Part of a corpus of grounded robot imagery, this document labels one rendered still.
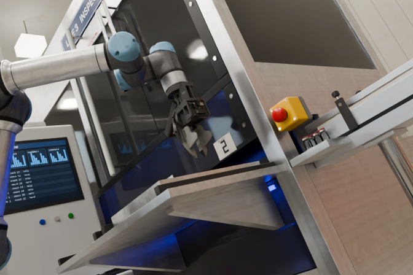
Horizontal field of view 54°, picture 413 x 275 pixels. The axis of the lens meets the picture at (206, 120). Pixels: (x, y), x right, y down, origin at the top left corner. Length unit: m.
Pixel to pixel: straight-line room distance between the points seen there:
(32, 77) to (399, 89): 0.92
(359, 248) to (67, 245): 1.14
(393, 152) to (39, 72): 0.93
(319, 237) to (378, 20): 3.91
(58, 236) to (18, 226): 0.16
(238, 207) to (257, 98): 0.32
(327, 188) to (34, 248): 1.14
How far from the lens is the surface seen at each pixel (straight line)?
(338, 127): 1.16
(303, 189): 1.13
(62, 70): 1.12
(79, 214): 1.88
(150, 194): 0.95
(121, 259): 1.43
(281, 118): 1.09
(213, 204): 1.03
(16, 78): 1.16
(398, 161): 1.14
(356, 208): 1.29
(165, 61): 1.20
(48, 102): 2.45
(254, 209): 1.11
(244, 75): 1.21
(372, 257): 1.26
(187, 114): 1.13
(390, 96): 1.09
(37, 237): 1.80
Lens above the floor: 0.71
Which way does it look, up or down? 19 degrees up
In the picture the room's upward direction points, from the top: 22 degrees counter-clockwise
